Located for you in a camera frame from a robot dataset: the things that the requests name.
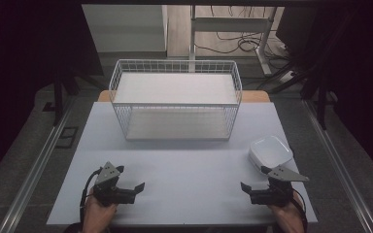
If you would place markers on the black rectangular floor frame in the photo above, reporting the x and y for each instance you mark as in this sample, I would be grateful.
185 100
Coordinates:
66 137

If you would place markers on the white square plate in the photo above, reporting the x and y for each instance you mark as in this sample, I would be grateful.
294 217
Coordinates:
270 151

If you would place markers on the white power strip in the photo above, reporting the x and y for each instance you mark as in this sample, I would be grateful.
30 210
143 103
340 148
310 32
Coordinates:
287 76

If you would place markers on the metal floor rail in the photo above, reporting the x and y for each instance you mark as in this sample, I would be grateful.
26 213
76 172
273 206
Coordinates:
35 168
336 165

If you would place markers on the person's right hand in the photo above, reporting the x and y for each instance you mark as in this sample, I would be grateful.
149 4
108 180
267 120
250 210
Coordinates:
286 213

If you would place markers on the white cabinet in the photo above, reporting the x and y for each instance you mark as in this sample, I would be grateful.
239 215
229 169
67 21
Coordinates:
126 29

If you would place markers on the white metal desk frame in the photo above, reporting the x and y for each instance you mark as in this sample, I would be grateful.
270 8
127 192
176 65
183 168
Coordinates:
230 24

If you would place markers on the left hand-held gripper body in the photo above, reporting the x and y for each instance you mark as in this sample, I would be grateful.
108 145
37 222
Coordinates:
110 191

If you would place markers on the black metal stand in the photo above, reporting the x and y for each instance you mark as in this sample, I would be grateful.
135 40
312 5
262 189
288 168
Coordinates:
317 87
60 93

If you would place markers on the dark curtain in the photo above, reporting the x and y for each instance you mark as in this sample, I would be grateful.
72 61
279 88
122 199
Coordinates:
359 81
19 81

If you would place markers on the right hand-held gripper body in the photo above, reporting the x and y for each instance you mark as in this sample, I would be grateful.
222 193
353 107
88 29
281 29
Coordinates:
272 194

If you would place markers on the person's left hand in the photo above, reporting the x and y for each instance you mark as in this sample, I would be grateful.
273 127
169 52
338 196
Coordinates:
98 212

